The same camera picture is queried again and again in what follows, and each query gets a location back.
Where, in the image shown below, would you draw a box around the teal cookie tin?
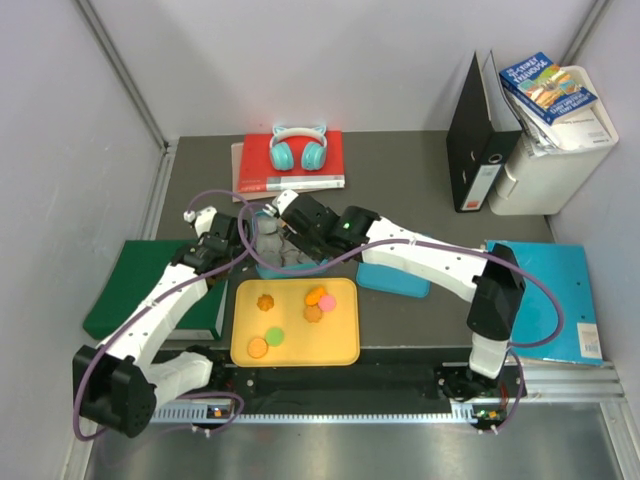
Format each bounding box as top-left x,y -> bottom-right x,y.
252,211 -> 327,280

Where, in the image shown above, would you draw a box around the orange fish shaped cookie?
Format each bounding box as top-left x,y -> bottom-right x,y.
305,286 -> 327,306

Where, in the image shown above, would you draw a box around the orange leaf shaped cookie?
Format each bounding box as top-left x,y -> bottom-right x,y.
303,305 -> 323,323

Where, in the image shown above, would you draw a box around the teal tin lid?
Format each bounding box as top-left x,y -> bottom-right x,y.
356,263 -> 431,298

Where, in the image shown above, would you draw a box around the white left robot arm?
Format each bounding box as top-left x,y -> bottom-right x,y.
72,207 -> 252,441

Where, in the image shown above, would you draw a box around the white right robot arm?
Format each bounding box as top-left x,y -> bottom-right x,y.
264,190 -> 525,401

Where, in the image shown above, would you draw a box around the white paper cupcake liner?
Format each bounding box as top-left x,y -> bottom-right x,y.
255,217 -> 283,266
280,244 -> 310,267

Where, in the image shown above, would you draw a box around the pink sandwich cookie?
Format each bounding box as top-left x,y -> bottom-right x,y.
317,295 -> 337,312

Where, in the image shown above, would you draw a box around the orange flower shaped cookie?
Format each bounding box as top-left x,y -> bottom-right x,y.
256,294 -> 275,312

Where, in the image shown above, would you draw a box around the red book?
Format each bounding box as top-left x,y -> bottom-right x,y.
237,127 -> 346,194

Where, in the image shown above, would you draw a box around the teal cat ear headphones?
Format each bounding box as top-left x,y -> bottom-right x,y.
269,125 -> 328,172

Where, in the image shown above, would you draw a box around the green binder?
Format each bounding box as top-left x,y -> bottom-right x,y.
83,240 -> 228,341

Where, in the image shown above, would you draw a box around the green sandwich cookie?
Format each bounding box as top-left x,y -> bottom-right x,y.
265,327 -> 285,347

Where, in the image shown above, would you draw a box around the yellow plastic tray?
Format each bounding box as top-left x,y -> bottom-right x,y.
230,277 -> 360,367

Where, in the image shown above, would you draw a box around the orange round cookie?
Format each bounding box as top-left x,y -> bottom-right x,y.
247,337 -> 269,359

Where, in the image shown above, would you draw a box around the black lever arch binder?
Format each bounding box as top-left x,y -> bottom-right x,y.
446,53 -> 522,213

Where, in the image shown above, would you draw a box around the white storage box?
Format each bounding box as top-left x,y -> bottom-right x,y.
488,66 -> 619,216

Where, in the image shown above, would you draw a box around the blue folder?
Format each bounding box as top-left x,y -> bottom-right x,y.
503,241 -> 603,365

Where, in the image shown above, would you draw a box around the blue paperback book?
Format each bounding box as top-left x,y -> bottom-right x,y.
499,52 -> 598,126

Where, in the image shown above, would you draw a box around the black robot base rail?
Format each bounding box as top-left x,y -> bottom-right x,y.
196,347 -> 523,415

